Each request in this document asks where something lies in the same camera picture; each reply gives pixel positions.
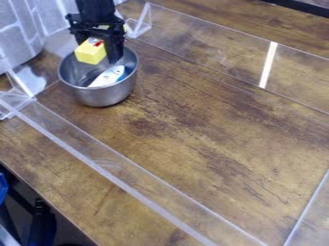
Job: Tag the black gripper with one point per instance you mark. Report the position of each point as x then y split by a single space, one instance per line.
96 20

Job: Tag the yellow butter block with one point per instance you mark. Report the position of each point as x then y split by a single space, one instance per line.
92 51

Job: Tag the stainless steel bowl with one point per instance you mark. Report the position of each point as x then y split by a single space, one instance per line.
77 75

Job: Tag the white fish toy in bowl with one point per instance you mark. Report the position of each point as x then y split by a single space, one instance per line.
109 77

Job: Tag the grey brick pattern cloth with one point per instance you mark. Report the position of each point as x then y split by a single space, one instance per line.
28 21

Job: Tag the clear acrylic barrier front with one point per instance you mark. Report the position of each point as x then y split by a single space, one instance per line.
188 214

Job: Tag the clear acrylic triangular bracket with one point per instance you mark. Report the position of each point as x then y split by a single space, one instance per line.
136 27

